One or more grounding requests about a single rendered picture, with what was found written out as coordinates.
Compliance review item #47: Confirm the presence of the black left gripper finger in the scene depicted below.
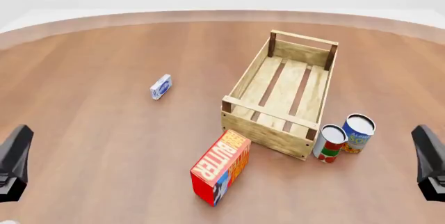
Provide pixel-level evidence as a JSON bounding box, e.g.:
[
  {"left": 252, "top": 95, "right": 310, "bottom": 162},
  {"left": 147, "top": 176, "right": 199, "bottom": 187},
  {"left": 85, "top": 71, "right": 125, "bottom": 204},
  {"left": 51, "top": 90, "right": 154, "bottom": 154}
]
[{"left": 0, "top": 124, "right": 35, "bottom": 184}]

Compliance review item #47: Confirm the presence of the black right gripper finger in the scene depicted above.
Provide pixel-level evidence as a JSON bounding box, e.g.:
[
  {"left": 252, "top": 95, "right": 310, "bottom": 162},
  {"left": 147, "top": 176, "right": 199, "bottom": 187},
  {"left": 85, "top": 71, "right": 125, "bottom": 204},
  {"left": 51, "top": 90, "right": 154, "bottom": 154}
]
[{"left": 411, "top": 124, "right": 445, "bottom": 183}]

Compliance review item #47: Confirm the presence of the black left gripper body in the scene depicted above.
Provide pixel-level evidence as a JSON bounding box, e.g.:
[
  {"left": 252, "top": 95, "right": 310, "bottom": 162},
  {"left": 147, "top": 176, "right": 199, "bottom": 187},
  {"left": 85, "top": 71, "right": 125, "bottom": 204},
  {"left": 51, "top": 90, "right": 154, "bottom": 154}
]
[{"left": 0, "top": 173, "right": 29, "bottom": 203}]

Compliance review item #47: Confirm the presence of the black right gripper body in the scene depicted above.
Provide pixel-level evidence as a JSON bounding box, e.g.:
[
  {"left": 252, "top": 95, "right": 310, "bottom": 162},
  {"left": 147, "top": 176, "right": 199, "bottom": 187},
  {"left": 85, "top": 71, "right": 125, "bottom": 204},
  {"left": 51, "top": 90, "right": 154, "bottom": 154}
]
[{"left": 417, "top": 174, "right": 445, "bottom": 202}]

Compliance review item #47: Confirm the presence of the tomato sauce tin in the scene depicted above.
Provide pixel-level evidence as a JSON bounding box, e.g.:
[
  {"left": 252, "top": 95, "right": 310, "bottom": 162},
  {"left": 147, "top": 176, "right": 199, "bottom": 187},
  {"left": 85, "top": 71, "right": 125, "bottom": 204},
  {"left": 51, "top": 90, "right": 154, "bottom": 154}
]
[{"left": 312, "top": 124, "right": 350, "bottom": 163}]

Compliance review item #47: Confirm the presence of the wooden slat tray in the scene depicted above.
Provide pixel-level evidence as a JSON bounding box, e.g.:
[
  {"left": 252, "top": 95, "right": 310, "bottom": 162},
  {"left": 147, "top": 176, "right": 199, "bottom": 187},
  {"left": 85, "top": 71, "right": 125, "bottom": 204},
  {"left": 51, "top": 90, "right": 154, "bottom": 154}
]
[{"left": 220, "top": 29, "right": 339, "bottom": 161}]

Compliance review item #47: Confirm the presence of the blue soup tin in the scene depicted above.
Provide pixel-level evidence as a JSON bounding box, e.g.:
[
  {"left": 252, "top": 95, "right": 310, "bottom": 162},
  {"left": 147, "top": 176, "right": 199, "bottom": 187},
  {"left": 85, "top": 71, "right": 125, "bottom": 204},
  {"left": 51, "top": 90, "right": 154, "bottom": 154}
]
[{"left": 341, "top": 113, "right": 377, "bottom": 155}]

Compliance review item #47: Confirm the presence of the small white blue box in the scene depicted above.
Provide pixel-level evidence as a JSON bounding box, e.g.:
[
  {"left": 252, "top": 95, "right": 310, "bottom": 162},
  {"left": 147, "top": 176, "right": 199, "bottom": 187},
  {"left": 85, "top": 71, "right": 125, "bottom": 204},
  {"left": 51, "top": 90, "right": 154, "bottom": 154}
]
[{"left": 149, "top": 73, "right": 173, "bottom": 101}]

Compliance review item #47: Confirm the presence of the red butter box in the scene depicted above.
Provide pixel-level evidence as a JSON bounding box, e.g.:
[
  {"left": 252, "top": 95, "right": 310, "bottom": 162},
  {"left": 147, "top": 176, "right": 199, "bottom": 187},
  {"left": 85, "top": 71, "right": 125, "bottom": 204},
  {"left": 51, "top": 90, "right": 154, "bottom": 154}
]
[{"left": 189, "top": 129, "right": 252, "bottom": 208}]

